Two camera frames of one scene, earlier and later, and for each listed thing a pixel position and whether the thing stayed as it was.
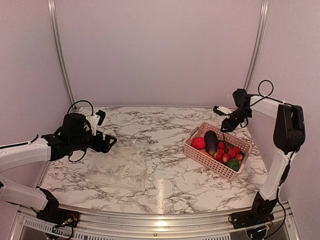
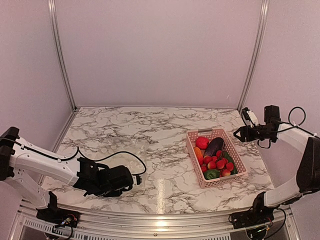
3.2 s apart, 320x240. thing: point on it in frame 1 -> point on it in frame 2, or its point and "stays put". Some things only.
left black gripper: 105,147 -> 118,194
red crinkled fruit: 198,143 stays put
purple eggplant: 211,142 -> 216,144
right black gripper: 229,127 -> 243,129
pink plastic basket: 196,156 -> 212,133
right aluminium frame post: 261,28 stays put
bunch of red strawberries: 226,153 -> 217,162
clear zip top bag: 124,166 stays put
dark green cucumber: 242,153 -> 230,160
